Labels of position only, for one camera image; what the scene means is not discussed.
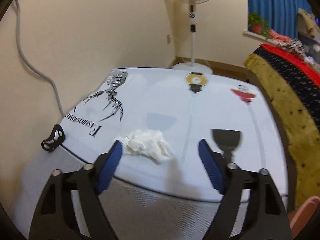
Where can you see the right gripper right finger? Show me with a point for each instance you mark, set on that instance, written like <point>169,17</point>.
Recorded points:
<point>214,165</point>

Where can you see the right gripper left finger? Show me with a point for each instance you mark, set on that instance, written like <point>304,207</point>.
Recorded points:
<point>108,164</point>

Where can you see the white tissue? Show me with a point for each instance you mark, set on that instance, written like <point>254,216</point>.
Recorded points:
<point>150,144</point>

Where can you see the pink plastic trash bin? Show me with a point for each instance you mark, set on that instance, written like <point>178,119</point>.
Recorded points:
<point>299,219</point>

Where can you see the black hair clip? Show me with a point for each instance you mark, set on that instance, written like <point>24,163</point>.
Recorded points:
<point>55,139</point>

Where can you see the low folding table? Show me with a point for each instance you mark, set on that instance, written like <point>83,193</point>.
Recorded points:
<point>162,154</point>

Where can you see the grey white table cloth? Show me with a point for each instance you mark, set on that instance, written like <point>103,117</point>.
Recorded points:
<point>162,154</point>

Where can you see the red blanket on bed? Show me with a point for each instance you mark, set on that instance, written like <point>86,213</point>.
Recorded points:
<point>305,68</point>

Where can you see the pink clothes on sill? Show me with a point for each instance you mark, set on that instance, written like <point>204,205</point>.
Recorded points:
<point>278,37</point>

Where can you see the striped black white garment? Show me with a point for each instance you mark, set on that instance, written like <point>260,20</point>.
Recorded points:
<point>294,47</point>

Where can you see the potted green plant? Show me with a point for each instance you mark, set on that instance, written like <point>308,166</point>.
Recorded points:
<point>258,25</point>

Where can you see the beige jacket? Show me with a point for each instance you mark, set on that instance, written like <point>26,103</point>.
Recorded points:
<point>307,25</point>

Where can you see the blue window curtain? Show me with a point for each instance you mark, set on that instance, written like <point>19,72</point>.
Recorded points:
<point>280,14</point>

